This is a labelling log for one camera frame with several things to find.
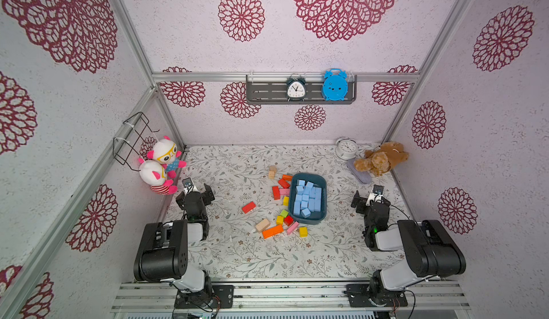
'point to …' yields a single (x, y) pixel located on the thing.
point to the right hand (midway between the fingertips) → (369, 191)
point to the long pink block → (294, 225)
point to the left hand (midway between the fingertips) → (195, 188)
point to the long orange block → (273, 231)
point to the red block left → (249, 207)
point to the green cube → (284, 213)
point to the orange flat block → (287, 177)
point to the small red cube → (288, 220)
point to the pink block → (284, 192)
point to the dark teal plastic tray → (307, 198)
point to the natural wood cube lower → (271, 173)
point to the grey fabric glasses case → (363, 177)
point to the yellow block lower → (304, 232)
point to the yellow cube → (286, 201)
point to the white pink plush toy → (153, 174)
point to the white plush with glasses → (165, 151)
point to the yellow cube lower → (279, 220)
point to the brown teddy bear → (382, 159)
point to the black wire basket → (126, 149)
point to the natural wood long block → (262, 225)
